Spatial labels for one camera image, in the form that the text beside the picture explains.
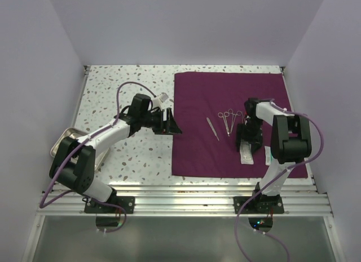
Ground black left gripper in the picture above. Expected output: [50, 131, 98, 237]
[140, 107, 182, 135]

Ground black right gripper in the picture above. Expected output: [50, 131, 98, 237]
[236, 117, 263, 153]

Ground large white suture packet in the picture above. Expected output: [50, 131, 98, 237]
[240, 141, 254, 165]

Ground small green-white packet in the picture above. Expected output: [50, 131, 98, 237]
[265, 146, 272, 166]

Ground silver forceps scissors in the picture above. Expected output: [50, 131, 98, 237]
[218, 112, 230, 136]
[237, 110, 245, 124]

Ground silver clamp forceps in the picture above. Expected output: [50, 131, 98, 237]
[228, 109, 237, 134]

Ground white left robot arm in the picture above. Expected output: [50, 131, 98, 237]
[49, 94, 182, 213]

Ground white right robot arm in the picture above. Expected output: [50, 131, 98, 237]
[234, 98, 312, 214]

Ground purple surgical drape cloth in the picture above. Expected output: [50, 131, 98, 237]
[171, 71, 309, 179]

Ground stainless steel tray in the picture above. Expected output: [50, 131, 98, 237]
[50, 127, 110, 170]

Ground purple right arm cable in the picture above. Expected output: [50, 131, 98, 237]
[235, 97, 325, 262]

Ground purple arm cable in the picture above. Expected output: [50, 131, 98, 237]
[38, 82, 159, 234]
[235, 97, 325, 262]

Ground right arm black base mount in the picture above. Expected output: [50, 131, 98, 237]
[233, 195, 285, 214]

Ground aluminium table edge rail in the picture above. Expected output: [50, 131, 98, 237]
[34, 183, 335, 217]

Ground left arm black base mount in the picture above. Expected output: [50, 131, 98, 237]
[82, 196, 135, 214]

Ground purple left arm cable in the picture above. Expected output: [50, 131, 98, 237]
[38, 82, 159, 234]

